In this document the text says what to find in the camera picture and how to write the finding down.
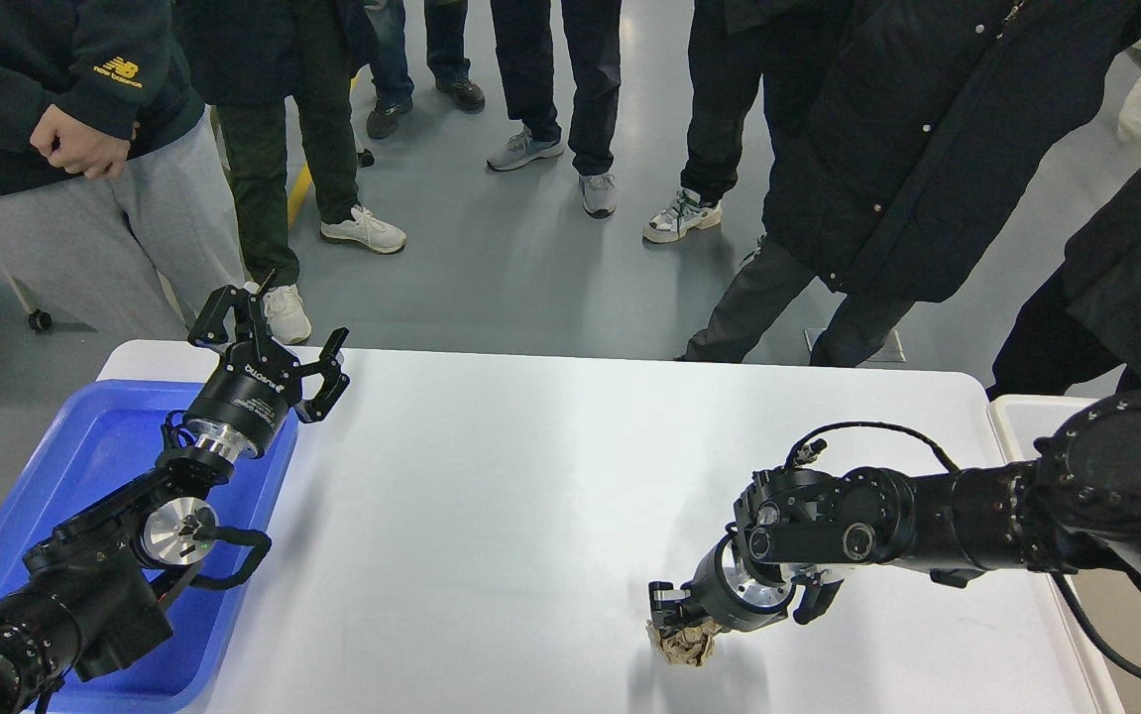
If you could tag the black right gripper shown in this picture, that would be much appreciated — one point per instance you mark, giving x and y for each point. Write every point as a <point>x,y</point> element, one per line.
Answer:
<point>722,591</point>

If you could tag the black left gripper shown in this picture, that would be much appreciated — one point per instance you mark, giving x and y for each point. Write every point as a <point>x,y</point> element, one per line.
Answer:
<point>242,407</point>

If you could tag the brown paper ball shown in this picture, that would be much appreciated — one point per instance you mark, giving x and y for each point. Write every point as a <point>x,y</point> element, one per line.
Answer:
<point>691,646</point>

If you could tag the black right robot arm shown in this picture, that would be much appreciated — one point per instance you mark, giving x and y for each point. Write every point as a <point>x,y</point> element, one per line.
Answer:
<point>798,532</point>

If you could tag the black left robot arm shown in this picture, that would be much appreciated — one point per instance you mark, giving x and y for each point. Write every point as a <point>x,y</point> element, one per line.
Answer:
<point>100,585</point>

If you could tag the bystander clenched hand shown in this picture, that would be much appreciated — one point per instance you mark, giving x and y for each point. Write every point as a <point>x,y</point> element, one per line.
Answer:
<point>78,149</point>

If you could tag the person in dark green trousers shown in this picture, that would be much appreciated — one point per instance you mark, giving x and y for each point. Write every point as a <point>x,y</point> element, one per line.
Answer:
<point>248,59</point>

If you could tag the person in grey sweatpants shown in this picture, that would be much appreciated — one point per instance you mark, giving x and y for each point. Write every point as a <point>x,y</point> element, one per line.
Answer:
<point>113,205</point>

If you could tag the person in long black coat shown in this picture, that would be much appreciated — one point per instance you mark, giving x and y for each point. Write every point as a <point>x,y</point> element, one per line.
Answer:
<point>931,120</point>

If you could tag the person with white green sneaker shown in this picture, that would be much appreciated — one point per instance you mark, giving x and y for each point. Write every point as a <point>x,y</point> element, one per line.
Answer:
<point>738,51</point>

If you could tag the person in black at right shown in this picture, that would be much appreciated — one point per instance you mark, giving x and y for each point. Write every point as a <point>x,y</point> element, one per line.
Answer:
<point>1085,320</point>

